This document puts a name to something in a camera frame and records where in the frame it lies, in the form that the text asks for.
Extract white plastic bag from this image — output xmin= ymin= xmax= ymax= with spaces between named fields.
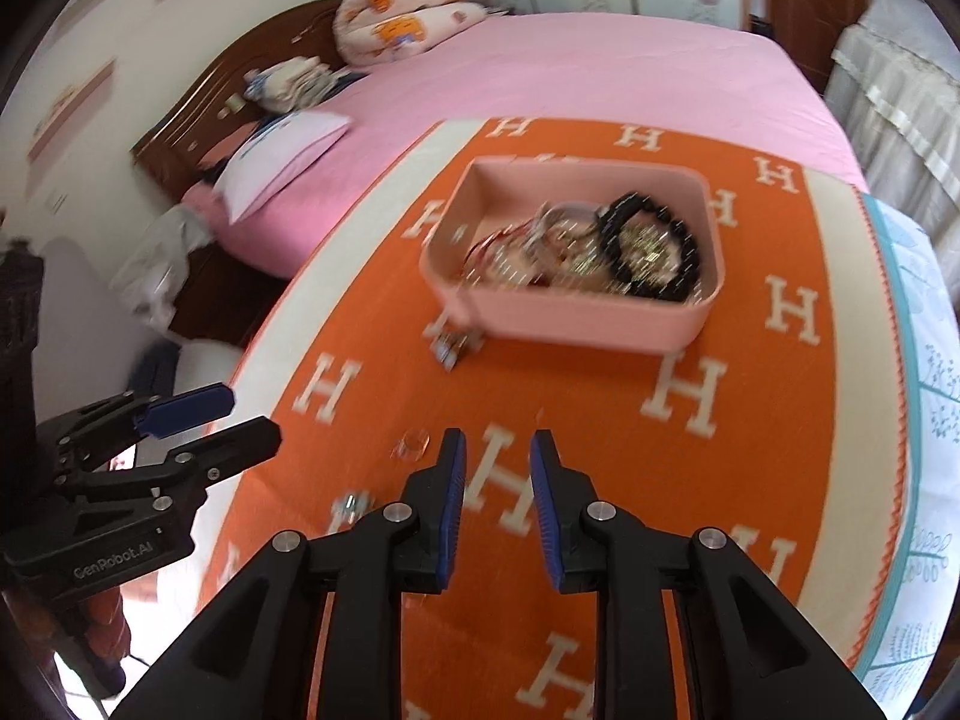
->
xmin=120 ymin=206 xmax=215 ymax=331

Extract folded beige clothes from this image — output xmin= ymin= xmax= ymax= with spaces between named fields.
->
xmin=244 ymin=56 xmax=335 ymax=112

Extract pink bed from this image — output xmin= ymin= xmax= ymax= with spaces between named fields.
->
xmin=187 ymin=11 xmax=871 ymax=278

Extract white pillow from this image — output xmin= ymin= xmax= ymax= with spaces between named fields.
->
xmin=217 ymin=111 xmax=352 ymax=224

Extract pink wall shelf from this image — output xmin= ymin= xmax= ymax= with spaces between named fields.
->
xmin=30 ymin=60 xmax=113 ymax=158

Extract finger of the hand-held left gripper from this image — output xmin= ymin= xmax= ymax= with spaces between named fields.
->
xmin=41 ymin=382 xmax=235 ymax=460
xmin=56 ymin=415 xmax=284 ymax=501

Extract black bead bracelet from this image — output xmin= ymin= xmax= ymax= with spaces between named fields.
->
xmin=596 ymin=193 xmax=702 ymax=305

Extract orange letter-print blanket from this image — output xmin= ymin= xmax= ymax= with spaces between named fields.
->
xmin=195 ymin=116 xmax=912 ymax=720

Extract white lace furniture cover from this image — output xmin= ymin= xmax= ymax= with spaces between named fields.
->
xmin=825 ymin=0 xmax=960 ymax=211

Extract gold pearl hair comb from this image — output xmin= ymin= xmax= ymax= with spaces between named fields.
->
xmin=619 ymin=221 xmax=680 ymax=275

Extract white tree-print tablecloth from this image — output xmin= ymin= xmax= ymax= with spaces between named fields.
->
xmin=855 ymin=191 xmax=960 ymax=706

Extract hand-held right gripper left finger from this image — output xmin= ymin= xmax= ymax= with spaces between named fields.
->
xmin=150 ymin=427 xmax=470 ymax=720

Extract dark wooden headboard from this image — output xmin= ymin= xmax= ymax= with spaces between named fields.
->
xmin=131 ymin=0 xmax=353 ymax=196

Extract bear-print rolled quilt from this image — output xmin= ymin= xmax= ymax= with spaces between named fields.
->
xmin=334 ymin=0 xmax=488 ymax=67

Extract pearl necklace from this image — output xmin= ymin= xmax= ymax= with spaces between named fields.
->
xmin=525 ymin=221 xmax=605 ymax=293

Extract pink jewelry box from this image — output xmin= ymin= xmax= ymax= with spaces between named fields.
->
xmin=418 ymin=156 xmax=725 ymax=355

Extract red string bracelet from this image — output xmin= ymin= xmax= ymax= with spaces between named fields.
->
xmin=461 ymin=225 xmax=541 ymax=290

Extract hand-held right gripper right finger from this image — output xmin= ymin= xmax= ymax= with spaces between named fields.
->
xmin=529 ymin=429 xmax=886 ymax=720

